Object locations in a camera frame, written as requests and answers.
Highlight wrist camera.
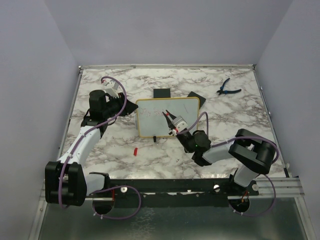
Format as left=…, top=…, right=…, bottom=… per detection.
left=101, top=78, right=119, bottom=98
left=172, top=121, right=188, bottom=136

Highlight red marker cap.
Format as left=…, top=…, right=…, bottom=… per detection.
left=133, top=147, right=138, bottom=156

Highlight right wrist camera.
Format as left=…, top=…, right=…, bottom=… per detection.
left=172, top=121, right=188, bottom=136

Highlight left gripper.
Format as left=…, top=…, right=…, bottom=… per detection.
left=103, top=92, right=139, bottom=119

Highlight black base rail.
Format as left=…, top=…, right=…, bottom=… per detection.
left=91, top=178, right=259, bottom=208

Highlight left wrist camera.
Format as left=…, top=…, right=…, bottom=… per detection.
left=101, top=78, right=119, bottom=98

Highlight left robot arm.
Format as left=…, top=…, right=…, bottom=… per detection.
left=45, top=88, right=138, bottom=206

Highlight black square block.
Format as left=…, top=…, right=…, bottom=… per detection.
left=187, top=91, right=207, bottom=110
left=153, top=88, right=171, bottom=99

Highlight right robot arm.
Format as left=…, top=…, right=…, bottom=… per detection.
left=162, top=110, right=280, bottom=196

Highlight blue handled pliers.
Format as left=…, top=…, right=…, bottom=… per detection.
left=216, top=77, right=242, bottom=96

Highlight yellow framed whiteboard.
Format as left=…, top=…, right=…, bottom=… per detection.
left=135, top=97, right=199, bottom=138

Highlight black square block right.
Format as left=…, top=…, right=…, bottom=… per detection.
left=187, top=91, right=207, bottom=110

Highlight black square block left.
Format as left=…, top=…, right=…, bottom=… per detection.
left=153, top=88, right=171, bottom=99

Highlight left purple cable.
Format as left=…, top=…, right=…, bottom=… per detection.
left=58, top=76, right=130, bottom=210

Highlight metal table frame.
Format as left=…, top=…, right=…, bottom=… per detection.
left=31, top=64, right=316, bottom=240

